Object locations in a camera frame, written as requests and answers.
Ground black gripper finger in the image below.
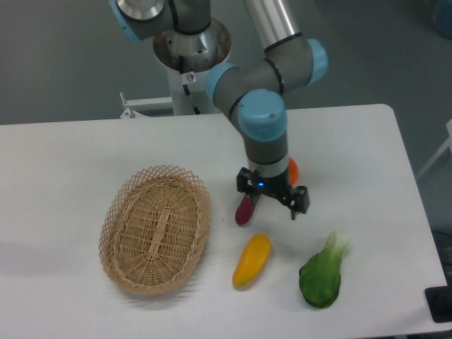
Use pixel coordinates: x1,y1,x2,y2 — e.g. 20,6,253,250
237,167,263,196
278,186,310,220

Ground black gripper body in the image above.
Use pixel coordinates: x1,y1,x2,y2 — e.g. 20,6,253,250
246,167,292,201

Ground purple sweet potato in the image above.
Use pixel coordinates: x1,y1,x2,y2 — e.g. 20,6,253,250
234,194,261,227

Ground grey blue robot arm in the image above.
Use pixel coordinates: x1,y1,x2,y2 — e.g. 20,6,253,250
109,1,328,225

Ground orange tangerine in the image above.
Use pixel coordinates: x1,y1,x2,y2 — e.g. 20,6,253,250
289,157,299,186

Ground yellow mango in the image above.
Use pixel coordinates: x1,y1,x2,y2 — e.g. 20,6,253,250
232,233,271,290

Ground green bok choy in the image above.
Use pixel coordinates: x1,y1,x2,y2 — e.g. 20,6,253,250
299,231,350,309

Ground woven wicker basket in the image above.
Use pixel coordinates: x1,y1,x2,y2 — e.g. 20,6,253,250
99,165,211,296

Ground white furniture leg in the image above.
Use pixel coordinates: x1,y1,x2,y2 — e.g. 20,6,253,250
415,120,451,182

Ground black device at edge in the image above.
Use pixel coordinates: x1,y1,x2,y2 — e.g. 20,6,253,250
424,286,451,323

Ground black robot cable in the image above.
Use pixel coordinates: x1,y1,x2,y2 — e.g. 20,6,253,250
178,56,202,116

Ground white base frame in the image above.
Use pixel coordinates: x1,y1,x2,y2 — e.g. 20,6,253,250
119,92,174,119

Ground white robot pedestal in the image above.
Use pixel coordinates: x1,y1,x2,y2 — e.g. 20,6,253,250
153,18,232,116

